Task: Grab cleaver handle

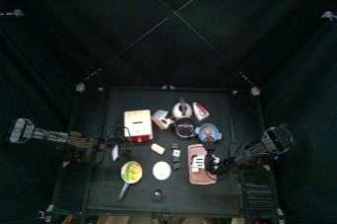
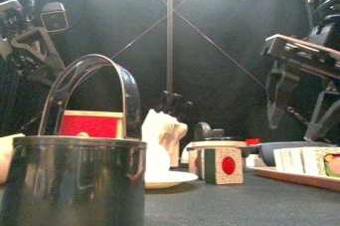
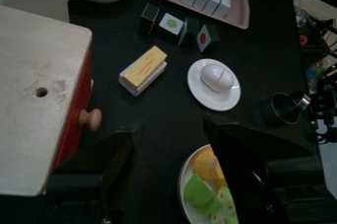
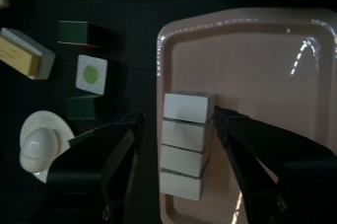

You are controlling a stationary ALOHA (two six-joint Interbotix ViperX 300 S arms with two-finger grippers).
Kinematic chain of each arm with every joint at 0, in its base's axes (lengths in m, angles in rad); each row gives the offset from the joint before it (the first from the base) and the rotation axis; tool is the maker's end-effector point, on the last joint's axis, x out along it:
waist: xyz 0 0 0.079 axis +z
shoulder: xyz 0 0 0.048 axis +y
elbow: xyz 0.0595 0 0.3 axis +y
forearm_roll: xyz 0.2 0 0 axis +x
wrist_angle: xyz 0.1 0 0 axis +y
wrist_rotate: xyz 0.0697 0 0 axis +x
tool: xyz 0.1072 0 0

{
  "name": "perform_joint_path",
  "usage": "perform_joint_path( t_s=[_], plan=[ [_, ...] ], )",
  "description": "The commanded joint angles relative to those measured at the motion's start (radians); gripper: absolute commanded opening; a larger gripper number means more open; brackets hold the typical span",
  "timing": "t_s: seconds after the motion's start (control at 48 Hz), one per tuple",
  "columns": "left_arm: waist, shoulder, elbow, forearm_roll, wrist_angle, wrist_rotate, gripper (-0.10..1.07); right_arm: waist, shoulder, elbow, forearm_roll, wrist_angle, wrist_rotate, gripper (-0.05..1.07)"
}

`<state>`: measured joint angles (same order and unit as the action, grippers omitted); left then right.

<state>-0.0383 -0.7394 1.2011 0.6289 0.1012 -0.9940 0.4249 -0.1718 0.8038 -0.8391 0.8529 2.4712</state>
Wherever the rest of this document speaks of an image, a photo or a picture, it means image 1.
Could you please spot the white toy cleaver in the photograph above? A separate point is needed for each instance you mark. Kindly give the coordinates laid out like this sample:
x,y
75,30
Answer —
x,y
198,163

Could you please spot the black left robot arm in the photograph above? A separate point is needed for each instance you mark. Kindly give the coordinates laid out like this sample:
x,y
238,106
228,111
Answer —
x,y
53,136

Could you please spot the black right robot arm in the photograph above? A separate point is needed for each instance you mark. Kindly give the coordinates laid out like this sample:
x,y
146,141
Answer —
x,y
263,147

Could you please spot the pink cutting board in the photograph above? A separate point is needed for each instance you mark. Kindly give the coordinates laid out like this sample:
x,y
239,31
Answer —
x,y
195,177

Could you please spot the frying pan with vegetables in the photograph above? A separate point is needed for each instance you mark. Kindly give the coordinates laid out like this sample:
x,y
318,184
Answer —
x,y
131,172

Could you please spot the pale yellow cheese block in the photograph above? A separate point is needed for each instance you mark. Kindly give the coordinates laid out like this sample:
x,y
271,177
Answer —
x,y
158,149

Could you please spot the red and wood toy toaster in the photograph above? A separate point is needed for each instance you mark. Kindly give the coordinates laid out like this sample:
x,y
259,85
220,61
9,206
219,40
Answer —
x,y
138,125

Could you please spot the small dark toy block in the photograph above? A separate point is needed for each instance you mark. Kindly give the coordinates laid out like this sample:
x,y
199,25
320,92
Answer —
x,y
175,145
176,165

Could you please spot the small green white toy block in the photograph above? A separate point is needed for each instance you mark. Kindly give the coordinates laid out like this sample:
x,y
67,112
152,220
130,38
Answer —
x,y
176,153

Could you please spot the blue bowl with egg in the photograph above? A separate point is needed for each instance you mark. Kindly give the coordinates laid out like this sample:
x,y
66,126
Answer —
x,y
208,132

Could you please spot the white round plate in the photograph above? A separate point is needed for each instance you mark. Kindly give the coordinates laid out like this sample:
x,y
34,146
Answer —
x,y
162,170

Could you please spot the dark toy cooking pot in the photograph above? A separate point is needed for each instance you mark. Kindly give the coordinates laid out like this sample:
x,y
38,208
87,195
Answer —
x,y
184,128

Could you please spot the small wooden toy appliance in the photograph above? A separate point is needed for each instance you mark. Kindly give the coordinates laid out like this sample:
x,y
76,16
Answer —
x,y
162,119

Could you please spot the white and red toy iron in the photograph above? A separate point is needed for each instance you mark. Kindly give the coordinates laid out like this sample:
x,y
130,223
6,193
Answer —
x,y
202,111

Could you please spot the white toy kettle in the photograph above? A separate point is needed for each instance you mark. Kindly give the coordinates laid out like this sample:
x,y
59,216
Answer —
x,y
182,111

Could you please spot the metal frame clamp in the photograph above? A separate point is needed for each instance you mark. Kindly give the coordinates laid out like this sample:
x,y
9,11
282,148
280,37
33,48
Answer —
x,y
328,14
168,87
80,87
17,13
255,90

